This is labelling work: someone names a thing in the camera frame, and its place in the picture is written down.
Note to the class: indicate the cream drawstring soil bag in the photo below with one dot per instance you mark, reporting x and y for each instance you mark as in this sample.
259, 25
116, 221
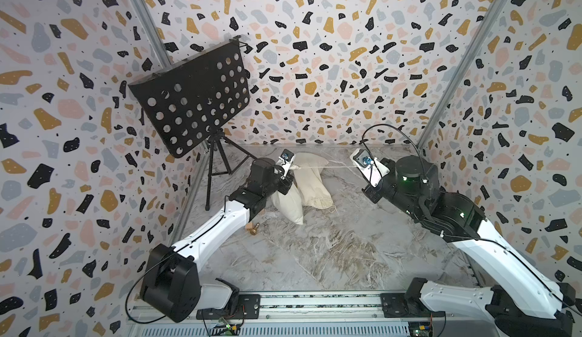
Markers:
291, 205

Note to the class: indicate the green circuit board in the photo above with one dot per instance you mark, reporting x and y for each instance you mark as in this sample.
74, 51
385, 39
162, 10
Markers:
417, 329
226, 328

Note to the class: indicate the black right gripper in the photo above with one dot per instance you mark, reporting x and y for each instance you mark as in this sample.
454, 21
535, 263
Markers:
373, 193

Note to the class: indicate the aluminium corner post right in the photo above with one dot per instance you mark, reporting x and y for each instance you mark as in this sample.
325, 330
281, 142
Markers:
464, 65

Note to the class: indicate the left green circuit board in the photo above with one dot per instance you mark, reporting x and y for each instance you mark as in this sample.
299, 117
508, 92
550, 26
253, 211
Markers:
226, 328

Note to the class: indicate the cream cloth bag far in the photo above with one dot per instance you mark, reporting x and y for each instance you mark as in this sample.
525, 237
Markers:
309, 182

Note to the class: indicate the aluminium corner post left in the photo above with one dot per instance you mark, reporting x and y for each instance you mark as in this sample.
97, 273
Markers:
150, 31

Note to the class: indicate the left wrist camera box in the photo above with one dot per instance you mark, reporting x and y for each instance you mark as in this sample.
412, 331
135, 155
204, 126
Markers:
284, 163

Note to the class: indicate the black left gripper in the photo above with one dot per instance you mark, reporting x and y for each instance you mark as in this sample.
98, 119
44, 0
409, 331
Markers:
286, 181

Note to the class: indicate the black music stand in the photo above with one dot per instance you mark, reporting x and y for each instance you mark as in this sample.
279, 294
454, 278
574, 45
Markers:
191, 101

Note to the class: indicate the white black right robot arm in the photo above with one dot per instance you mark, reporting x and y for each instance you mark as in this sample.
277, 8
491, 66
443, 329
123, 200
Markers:
523, 302

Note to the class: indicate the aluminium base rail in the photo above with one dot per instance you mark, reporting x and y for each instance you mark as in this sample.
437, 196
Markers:
367, 313

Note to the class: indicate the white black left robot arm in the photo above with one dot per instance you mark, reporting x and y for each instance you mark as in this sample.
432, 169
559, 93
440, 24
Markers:
171, 283

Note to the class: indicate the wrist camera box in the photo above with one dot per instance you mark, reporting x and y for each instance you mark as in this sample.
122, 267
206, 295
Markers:
370, 167
284, 163

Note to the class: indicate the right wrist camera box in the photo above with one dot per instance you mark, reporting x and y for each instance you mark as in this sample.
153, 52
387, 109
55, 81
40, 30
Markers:
370, 167

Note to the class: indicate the aluminium corner post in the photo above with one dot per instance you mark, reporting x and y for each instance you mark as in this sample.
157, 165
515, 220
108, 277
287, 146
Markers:
150, 31
464, 65

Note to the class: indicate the right green circuit board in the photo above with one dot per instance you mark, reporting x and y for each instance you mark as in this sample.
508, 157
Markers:
417, 329

